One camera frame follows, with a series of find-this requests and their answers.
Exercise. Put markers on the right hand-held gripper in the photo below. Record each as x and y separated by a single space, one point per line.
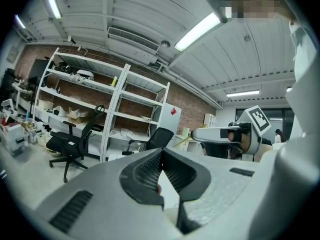
260 120

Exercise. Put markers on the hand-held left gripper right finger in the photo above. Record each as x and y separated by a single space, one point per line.
220 184

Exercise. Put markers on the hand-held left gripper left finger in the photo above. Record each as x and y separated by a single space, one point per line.
100 196

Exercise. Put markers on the person's right forearm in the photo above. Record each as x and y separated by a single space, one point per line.
266 151

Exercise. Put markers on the person's right hand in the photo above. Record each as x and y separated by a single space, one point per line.
246 144

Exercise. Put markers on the white cubby shelf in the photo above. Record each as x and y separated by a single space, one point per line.
207 124

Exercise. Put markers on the pale green cylinder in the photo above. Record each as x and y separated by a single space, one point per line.
186 132

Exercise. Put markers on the white drawer cabinet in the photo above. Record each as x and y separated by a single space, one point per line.
186 149

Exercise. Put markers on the yellow tape strip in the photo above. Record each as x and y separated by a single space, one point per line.
182 142

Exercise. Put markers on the red triangular sticker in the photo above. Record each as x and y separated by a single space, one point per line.
173 111

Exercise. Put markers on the white refrigerator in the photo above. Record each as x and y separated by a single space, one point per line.
165 124

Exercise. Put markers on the black mesh office chair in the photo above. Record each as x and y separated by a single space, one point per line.
162 136

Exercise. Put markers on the long ceiling light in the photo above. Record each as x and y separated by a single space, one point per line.
197 31
289 89
53 4
20 21
242 93

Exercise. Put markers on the black headrest office chair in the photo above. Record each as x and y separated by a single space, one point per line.
70 144

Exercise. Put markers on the white paper rolls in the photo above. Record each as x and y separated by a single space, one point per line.
147 119

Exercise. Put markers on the crumpled plastic sheet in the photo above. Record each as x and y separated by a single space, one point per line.
130 133

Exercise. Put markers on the white metal shelf unit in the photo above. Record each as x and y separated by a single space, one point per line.
147 81
100 67

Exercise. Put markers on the cardboard box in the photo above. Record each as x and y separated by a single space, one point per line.
78 116

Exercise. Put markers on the round ceiling fixture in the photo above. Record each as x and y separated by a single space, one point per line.
165 43

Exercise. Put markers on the yellow bottle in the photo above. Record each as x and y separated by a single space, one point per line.
114 81

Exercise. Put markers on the ceiling air conditioner vent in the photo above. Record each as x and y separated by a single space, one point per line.
132 40

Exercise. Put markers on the white round device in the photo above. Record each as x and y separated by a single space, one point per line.
85 74

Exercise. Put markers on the person's head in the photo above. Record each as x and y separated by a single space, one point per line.
262 1

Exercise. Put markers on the black spot lamp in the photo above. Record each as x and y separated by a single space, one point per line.
70 38

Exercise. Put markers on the black head-worn camera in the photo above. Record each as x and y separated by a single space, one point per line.
220 6

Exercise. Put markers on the grey wall electrical box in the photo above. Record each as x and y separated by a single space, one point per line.
11 54

